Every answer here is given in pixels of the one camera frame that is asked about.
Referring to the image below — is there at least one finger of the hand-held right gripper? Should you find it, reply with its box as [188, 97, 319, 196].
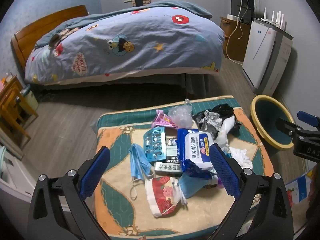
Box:
[276, 118, 304, 137]
[297, 110, 320, 128]

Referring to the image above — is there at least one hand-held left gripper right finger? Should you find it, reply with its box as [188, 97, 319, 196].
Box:
[209, 144, 293, 240]

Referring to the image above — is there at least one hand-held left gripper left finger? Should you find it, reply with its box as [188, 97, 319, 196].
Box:
[27, 146, 112, 240]

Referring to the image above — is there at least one white tissue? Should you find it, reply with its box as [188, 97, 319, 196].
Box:
[229, 146, 253, 170]
[215, 116, 242, 146]

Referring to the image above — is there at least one teal bin with yellow rim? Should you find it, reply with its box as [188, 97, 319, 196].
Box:
[251, 95, 297, 157]

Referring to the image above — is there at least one blue face mask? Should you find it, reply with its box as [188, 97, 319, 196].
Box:
[179, 171, 218, 205]
[129, 144, 155, 200]

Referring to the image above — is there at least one blue wet wipes packet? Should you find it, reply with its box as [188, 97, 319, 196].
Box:
[176, 127, 220, 180]

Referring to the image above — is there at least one silver foil wrapper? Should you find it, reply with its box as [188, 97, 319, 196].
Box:
[199, 110, 224, 139]

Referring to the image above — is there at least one green white medicine box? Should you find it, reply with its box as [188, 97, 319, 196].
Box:
[164, 144, 185, 164]

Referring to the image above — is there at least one black plastic bag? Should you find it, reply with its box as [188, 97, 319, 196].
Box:
[192, 103, 242, 130]

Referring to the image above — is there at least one red floral tissue packet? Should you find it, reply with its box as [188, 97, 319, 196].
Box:
[145, 176, 186, 218]

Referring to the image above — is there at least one teal blister pack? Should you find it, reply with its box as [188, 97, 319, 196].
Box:
[143, 127, 167, 163]

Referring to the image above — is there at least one clear plastic bag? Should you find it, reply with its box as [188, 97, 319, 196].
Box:
[168, 99, 193, 128]

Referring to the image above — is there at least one pink wrapper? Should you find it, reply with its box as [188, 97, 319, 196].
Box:
[152, 109, 179, 128]

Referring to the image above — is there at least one strawberry print box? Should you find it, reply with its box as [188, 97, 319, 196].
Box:
[285, 173, 313, 207]

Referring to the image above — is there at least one white air purifier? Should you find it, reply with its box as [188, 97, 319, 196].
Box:
[241, 19, 294, 97]

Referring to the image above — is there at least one white drawer unit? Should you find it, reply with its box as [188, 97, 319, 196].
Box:
[0, 145, 73, 213]

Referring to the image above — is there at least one wooden cabinet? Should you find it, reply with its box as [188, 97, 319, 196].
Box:
[220, 16, 250, 63]

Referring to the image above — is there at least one white router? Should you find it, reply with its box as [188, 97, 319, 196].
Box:
[257, 7, 286, 29]

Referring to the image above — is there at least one wooden chair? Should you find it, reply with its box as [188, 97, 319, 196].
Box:
[0, 75, 39, 138]

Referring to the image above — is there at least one black monitor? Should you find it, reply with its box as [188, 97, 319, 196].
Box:
[230, 0, 255, 24]

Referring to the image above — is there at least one bed with blue cartoon duvet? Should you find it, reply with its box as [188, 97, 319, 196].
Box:
[24, 4, 225, 84]

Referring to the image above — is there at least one white cable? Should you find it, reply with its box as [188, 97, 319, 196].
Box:
[224, 0, 252, 61]

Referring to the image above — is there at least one wooden bed frame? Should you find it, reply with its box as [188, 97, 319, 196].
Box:
[11, 5, 89, 68]

